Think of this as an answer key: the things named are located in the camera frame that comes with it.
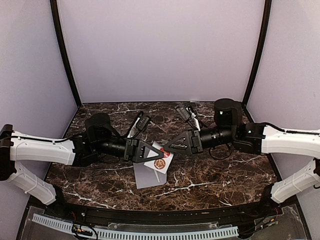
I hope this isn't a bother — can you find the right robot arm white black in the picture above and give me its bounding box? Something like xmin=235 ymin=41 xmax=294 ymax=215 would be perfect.
xmin=163 ymin=98 xmax=320 ymax=217

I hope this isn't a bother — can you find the wax seal sticker sheet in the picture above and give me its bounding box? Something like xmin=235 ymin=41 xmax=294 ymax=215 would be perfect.
xmin=144 ymin=142 xmax=174 ymax=174

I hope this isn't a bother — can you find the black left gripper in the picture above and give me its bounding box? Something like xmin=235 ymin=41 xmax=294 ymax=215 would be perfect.
xmin=93 ymin=136 xmax=165 ymax=164

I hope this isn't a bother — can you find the red round seal sticker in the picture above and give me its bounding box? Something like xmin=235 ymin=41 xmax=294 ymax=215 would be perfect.
xmin=160 ymin=147 xmax=171 ymax=158

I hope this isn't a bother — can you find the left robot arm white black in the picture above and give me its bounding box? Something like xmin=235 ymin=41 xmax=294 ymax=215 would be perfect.
xmin=0 ymin=111 xmax=164 ymax=218

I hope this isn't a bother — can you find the black right frame post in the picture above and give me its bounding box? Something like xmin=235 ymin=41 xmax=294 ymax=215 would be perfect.
xmin=242 ymin=0 xmax=272 ymax=108

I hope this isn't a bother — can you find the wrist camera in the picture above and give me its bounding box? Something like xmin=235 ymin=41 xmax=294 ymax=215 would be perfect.
xmin=174 ymin=104 xmax=201 ymax=131
xmin=126 ymin=111 xmax=151 ymax=138

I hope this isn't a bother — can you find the beige lined letter paper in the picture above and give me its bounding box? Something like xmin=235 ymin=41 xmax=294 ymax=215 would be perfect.
xmin=154 ymin=171 xmax=161 ymax=183

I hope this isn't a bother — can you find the black front rail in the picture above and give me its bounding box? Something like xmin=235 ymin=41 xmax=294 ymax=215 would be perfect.
xmin=47 ymin=195 xmax=277 ymax=225

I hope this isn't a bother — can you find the black frame post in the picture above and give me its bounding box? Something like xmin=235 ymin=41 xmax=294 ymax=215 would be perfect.
xmin=49 ymin=0 xmax=82 ymax=108
xmin=242 ymin=0 xmax=272 ymax=108

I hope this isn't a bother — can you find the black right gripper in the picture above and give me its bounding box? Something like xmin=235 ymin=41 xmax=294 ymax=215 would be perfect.
xmin=163 ymin=125 xmax=236 ymax=156

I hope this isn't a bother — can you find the black left frame post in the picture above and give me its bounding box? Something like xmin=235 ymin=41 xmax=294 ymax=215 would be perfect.
xmin=49 ymin=0 xmax=82 ymax=108

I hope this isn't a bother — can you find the white slotted cable duct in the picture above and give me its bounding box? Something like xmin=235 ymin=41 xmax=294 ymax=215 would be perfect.
xmin=31 ymin=213 xmax=239 ymax=240

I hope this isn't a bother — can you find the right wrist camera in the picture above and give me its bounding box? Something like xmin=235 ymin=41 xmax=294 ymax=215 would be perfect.
xmin=174 ymin=104 xmax=201 ymax=131

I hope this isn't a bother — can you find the grey envelope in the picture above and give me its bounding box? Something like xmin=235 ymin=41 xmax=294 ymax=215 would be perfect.
xmin=133 ymin=163 xmax=167 ymax=189

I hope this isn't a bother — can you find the brown round seal sticker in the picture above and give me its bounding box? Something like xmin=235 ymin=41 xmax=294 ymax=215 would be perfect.
xmin=154 ymin=159 xmax=166 ymax=170

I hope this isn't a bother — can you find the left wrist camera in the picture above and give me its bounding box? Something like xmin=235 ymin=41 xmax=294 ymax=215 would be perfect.
xmin=126 ymin=111 xmax=151 ymax=138

